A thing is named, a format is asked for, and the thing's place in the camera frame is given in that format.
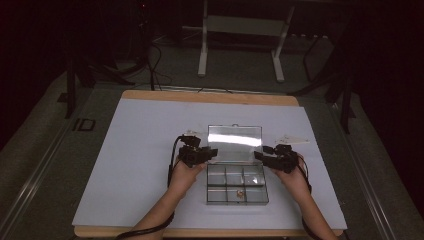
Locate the black floor stand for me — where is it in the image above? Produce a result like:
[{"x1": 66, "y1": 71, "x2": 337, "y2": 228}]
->
[
  {"x1": 289, "y1": 31, "x2": 357, "y2": 135},
  {"x1": 57, "y1": 31, "x2": 135, "y2": 120}
]

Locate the metal floor rail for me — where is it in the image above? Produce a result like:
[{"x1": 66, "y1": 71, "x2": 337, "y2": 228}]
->
[
  {"x1": 0, "y1": 109, "x2": 78, "y2": 236},
  {"x1": 327, "y1": 102, "x2": 398, "y2": 240}
]

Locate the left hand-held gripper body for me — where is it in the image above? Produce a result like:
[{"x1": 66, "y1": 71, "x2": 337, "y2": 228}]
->
[{"x1": 177, "y1": 130, "x2": 210, "y2": 169}]

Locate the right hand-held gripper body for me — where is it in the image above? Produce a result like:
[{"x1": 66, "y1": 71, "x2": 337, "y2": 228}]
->
[{"x1": 274, "y1": 134, "x2": 311, "y2": 175}]

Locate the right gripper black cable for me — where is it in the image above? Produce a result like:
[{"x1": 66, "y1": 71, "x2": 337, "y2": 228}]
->
[{"x1": 297, "y1": 155, "x2": 322, "y2": 240}]

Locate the person's right hand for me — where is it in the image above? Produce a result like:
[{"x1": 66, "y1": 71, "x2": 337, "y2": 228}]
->
[{"x1": 271, "y1": 157, "x2": 311, "y2": 201}]

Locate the dark tilted panel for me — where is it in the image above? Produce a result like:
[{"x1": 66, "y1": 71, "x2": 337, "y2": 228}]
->
[{"x1": 303, "y1": 35, "x2": 336, "y2": 82}]

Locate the person's left hand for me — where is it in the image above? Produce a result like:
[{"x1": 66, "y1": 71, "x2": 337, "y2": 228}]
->
[{"x1": 169, "y1": 161, "x2": 206, "y2": 200}]

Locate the black tripod pole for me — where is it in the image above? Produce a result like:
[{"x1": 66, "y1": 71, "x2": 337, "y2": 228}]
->
[{"x1": 134, "y1": 0, "x2": 158, "y2": 92}]

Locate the black floor cable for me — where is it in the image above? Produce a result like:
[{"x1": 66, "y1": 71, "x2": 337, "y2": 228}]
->
[{"x1": 146, "y1": 42, "x2": 174, "y2": 92}]

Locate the black floor bracket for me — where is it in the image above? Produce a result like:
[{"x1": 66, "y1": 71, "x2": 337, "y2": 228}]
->
[{"x1": 72, "y1": 117, "x2": 97, "y2": 132}]

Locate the white metal stand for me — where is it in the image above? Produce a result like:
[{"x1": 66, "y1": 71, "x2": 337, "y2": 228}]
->
[{"x1": 197, "y1": 0, "x2": 296, "y2": 84}]

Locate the clear plastic compartment box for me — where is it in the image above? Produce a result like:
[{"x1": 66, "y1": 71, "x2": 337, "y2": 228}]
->
[{"x1": 205, "y1": 124, "x2": 270, "y2": 206}]

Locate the wooden table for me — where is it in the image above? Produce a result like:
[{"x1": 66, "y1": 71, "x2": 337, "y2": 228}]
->
[{"x1": 72, "y1": 89, "x2": 349, "y2": 239}]

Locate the white table mat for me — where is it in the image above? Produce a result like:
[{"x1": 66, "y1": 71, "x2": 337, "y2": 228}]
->
[{"x1": 72, "y1": 97, "x2": 349, "y2": 231}]

